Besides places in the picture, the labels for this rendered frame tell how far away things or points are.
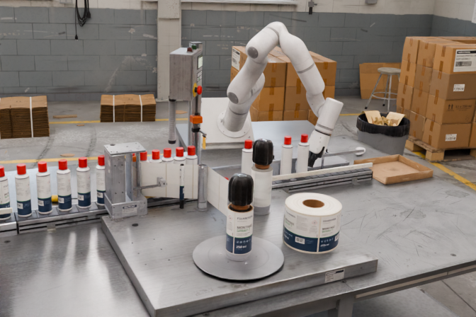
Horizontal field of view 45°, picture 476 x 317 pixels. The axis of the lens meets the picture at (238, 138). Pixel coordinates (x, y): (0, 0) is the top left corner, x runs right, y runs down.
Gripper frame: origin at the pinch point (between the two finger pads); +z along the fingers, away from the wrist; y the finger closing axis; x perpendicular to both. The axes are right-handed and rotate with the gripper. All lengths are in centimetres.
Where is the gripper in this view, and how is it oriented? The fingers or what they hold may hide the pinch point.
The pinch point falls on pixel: (310, 162)
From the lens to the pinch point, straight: 274.9
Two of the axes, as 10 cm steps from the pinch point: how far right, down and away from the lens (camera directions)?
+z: -3.5, 9.3, 1.3
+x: 8.3, 2.4, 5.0
